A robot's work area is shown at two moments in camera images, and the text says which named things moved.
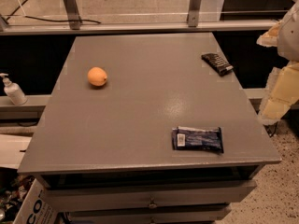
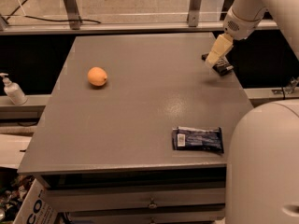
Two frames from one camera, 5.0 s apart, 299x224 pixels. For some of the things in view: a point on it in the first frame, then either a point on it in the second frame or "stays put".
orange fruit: x=96 y=77 stays put
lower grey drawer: x=214 y=216 stays put
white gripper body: x=290 y=36 -> x=239 y=27
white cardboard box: x=36 y=208 stays put
